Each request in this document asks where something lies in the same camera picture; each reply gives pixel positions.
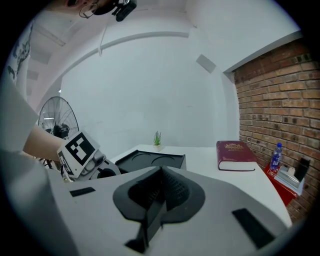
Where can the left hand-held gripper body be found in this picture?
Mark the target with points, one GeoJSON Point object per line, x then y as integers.
{"type": "Point", "coordinates": [80, 150]}

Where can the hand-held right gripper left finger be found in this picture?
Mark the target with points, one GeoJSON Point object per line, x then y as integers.
{"type": "Point", "coordinates": [146, 192]}

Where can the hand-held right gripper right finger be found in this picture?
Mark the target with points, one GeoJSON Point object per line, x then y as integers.
{"type": "Point", "coordinates": [176, 191]}

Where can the black box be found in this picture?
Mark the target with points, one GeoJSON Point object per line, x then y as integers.
{"type": "Point", "coordinates": [150, 161]}

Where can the person's left forearm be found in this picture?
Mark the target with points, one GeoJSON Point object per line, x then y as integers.
{"type": "Point", "coordinates": [42, 142]}

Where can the red box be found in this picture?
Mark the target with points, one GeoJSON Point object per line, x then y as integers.
{"type": "Point", "coordinates": [282, 190]}

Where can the black standing fan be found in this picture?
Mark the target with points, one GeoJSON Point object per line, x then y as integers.
{"type": "Point", "coordinates": [58, 117]}

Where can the small green potted plant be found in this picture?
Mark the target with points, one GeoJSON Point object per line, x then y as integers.
{"type": "Point", "coordinates": [157, 141]}

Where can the dark red hardcover book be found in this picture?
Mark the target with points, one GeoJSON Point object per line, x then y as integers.
{"type": "Point", "coordinates": [233, 153]}

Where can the person's white printed shirt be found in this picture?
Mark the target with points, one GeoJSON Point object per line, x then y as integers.
{"type": "Point", "coordinates": [15, 112]}

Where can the clear blue-label water bottle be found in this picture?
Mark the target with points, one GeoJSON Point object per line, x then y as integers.
{"type": "Point", "coordinates": [276, 157]}

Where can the grey metal tray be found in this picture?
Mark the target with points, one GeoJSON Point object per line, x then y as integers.
{"type": "Point", "coordinates": [287, 176]}

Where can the black upright holder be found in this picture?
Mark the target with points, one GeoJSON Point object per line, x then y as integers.
{"type": "Point", "coordinates": [303, 168]}

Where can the person's head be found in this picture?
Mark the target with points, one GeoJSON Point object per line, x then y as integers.
{"type": "Point", "coordinates": [82, 5]}

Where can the grey wall panel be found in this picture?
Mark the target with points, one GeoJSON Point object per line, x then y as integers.
{"type": "Point", "coordinates": [205, 63]}

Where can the black head-worn camera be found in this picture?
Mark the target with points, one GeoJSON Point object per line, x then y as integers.
{"type": "Point", "coordinates": [123, 10]}

